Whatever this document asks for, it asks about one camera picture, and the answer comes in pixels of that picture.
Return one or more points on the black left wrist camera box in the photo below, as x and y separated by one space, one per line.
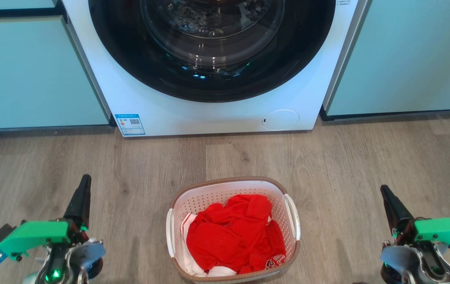
2 233

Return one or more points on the white front-load washing machine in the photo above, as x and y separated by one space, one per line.
224 114

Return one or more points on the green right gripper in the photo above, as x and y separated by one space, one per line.
443 232

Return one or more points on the white garment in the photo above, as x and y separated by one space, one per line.
188 262

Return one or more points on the pale green cabinet door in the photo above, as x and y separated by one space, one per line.
27 75
12 3
410 55

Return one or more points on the black round glass washer door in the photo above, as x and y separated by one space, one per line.
130 47

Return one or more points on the white laundry basket brown rim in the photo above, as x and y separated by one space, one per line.
205 193

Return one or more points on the blue energy label sticker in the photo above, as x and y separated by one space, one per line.
130 124

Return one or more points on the round white filter cover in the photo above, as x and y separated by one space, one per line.
281 119

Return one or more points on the red garment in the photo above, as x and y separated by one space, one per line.
228 236

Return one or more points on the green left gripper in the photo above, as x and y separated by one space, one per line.
33 236

